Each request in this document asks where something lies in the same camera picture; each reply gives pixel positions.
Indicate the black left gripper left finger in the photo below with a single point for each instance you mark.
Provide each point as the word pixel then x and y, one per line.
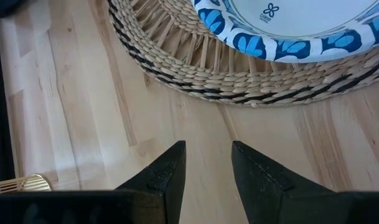
pixel 169 174

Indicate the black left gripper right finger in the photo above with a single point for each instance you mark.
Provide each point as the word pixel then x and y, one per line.
pixel 257 186

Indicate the round woven straw placemat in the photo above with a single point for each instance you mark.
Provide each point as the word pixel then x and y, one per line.
pixel 226 77

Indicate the blue floral paper bowl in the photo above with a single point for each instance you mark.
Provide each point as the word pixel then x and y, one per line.
pixel 295 31

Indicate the black table frame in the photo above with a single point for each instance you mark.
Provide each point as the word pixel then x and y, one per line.
pixel 1 109

